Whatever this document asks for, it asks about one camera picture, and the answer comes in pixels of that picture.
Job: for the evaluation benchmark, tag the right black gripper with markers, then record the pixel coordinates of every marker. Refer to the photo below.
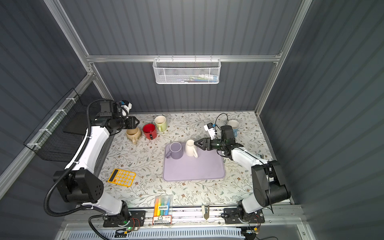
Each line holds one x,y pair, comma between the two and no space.
205,144

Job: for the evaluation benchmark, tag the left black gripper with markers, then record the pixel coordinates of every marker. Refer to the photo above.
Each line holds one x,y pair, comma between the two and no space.
132,121

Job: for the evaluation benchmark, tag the red mug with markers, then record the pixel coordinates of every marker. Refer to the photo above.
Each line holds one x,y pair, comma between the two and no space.
150,131

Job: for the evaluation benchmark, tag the light green mug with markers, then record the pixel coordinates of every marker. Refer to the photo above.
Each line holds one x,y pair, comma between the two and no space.
161,123

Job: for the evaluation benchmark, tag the blue dotted mug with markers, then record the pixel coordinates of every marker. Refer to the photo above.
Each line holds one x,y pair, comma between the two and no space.
235,126

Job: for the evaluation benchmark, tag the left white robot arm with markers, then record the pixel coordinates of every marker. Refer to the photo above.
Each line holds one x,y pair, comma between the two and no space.
77,183

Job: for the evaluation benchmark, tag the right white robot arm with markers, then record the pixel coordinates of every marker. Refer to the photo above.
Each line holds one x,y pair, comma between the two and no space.
269,182

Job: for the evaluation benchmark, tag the white mug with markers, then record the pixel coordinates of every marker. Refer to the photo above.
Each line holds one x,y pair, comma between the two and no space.
191,149

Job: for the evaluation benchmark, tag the purple mug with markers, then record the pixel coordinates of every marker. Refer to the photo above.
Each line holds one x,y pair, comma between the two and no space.
175,151

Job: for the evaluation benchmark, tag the lavender plastic tray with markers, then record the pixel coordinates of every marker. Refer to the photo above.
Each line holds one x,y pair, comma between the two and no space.
208,166

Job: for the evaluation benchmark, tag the yellow calculator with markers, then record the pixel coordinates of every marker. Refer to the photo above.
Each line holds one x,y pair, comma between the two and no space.
122,178

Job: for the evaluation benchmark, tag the pack of coloured markers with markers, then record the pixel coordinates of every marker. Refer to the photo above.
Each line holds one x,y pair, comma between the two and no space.
162,210

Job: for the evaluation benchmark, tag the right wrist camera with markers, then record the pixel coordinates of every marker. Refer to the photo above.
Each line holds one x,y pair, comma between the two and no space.
211,129

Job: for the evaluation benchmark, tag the white wire mesh basket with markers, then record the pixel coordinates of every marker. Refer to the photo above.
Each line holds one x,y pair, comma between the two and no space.
187,72

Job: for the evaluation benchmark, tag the black wire basket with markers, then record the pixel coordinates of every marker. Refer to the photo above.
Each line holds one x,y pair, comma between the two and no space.
59,138

